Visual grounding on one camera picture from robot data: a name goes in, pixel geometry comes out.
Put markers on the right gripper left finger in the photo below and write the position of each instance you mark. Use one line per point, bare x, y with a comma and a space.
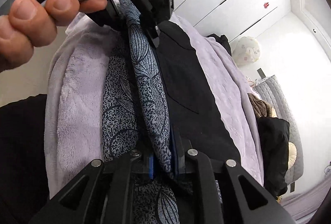
102, 192

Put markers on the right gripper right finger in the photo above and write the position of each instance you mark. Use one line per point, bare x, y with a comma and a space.
212, 191

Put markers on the black fleece pants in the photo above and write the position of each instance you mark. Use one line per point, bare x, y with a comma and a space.
193, 113

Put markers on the blue patterned cloth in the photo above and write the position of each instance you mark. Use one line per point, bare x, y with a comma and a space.
135, 117

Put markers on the person's left hand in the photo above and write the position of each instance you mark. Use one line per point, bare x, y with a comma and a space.
29, 25

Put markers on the lilac plush bed blanket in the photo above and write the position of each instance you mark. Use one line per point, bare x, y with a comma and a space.
73, 123

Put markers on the black jacket pile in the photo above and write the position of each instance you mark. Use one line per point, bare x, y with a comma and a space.
274, 139

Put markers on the cream round cushion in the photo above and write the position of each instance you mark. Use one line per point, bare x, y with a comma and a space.
292, 154

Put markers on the small black garment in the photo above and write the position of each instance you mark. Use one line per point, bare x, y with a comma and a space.
223, 41

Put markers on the brown knitted garment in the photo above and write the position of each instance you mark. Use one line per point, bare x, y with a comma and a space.
261, 108

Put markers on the white floral pillow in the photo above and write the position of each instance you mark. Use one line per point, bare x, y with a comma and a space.
246, 52

